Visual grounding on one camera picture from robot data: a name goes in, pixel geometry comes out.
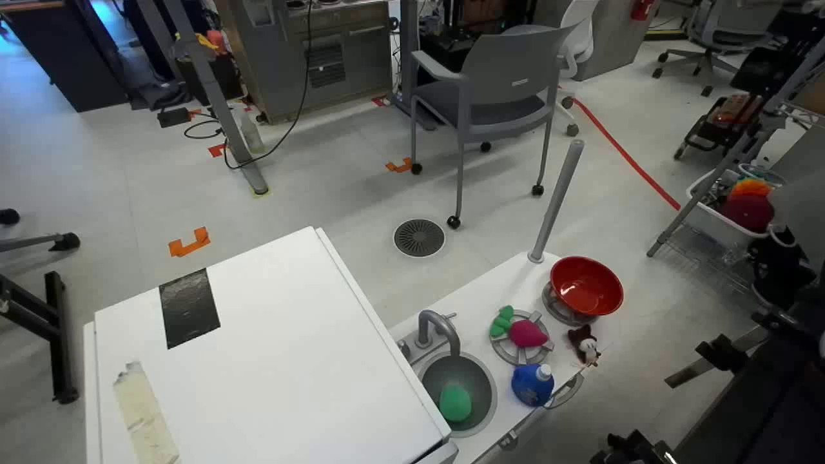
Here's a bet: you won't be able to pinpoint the round black floor cover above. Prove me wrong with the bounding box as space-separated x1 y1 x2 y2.
393 217 448 261

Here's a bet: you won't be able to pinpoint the long grey stand leg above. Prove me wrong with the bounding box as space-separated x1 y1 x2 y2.
644 37 825 261

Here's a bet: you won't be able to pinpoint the grey chair with castors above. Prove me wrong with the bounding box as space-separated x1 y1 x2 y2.
407 24 577 231

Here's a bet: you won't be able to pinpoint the beige tape strip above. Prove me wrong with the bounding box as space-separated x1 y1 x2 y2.
111 359 183 464

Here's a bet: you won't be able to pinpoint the grey metal cabinet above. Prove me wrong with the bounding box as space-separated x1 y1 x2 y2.
214 0 397 127

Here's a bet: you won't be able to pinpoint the pink toy food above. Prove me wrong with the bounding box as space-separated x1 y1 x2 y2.
508 319 551 351

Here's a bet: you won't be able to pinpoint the red plastic bowl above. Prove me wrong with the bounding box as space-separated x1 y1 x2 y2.
549 256 628 322

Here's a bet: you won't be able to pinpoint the grey metal tripod leg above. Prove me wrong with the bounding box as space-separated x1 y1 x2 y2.
136 0 272 198

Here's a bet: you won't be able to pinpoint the black hanging cable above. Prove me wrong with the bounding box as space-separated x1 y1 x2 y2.
180 0 314 167

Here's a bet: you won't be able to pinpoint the black camera rig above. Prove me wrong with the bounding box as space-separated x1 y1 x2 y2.
589 228 825 464

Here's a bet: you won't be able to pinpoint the grey toy stove burner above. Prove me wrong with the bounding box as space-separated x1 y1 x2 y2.
488 309 557 369
541 280 603 329

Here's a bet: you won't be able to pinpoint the black folding trolley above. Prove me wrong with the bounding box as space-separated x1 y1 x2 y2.
671 90 768 162

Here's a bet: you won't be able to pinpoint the black metal floor stand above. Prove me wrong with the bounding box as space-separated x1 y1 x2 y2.
0 270 82 407

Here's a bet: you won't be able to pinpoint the grey round sink bowl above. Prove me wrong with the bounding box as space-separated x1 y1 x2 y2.
420 354 501 433

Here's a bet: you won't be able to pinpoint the small penguin figure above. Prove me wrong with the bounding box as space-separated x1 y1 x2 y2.
566 322 603 369

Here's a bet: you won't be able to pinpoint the red floor hose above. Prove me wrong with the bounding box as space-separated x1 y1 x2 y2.
559 92 684 215

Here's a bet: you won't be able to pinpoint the small green toy food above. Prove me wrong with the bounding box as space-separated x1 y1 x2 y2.
488 305 518 341

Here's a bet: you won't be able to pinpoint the dark storage cabinet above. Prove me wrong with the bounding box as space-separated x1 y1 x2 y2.
0 0 134 117

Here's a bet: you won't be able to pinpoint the green toy vegetable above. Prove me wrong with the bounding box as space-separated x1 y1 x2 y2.
438 381 477 425

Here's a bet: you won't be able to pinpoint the thin grey tripod leg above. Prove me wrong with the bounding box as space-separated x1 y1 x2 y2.
0 229 82 259

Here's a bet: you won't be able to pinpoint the grey toy tap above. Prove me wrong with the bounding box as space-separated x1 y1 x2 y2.
415 306 461 355

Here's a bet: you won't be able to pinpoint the orange bracket floor tape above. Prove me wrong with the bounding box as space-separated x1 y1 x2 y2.
167 225 214 261

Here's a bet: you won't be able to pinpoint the black power brick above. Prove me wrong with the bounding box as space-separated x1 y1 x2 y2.
156 104 193 132

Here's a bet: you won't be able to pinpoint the white toy kitchen counter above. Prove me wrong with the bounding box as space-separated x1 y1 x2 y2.
390 250 606 464

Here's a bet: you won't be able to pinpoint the red and orange toys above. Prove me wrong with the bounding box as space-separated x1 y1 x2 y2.
719 176 776 235

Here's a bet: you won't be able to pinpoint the black rectangular patch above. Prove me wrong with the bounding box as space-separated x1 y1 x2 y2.
157 266 224 351

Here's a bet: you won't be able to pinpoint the grey office chair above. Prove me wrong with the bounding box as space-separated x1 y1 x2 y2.
649 0 782 99

